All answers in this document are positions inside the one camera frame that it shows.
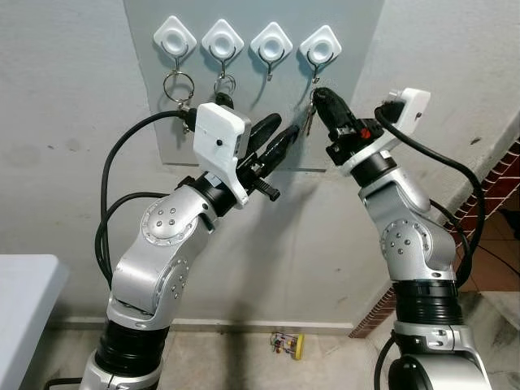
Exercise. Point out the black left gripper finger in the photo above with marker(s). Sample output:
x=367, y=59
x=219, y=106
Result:
x=279, y=148
x=265, y=132

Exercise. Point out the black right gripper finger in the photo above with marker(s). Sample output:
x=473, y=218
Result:
x=340, y=107
x=329, y=120

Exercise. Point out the bunch of brass keys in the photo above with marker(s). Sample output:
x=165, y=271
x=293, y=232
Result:
x=310, y=120

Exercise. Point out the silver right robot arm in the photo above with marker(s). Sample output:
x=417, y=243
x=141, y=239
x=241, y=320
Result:
x=406, y=244

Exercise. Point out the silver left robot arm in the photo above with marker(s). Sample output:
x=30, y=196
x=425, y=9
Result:
x=154, y=268

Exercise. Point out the black car key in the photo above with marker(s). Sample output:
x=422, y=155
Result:
x=225, y=101

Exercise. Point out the small yellow toy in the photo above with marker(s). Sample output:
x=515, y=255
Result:
x=297, y=347

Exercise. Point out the white plastic table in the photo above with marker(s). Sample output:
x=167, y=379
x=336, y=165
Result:
x=28, y=309

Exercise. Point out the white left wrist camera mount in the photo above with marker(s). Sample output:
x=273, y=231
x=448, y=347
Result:
x=219, y=134

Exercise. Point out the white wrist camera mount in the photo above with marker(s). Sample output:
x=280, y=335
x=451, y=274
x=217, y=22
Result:
x=410, y=110
x=219, y=134

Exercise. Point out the white diamond wall hook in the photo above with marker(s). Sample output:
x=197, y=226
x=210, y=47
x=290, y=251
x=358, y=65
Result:
x=320, y=47
x=223, y=38
x=175, y=36
x=271, y=42

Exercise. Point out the grey wall board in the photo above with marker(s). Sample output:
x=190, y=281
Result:
x=366, y=49

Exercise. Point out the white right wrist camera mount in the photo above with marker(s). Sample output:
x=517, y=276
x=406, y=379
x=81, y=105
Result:
x=410, y=110

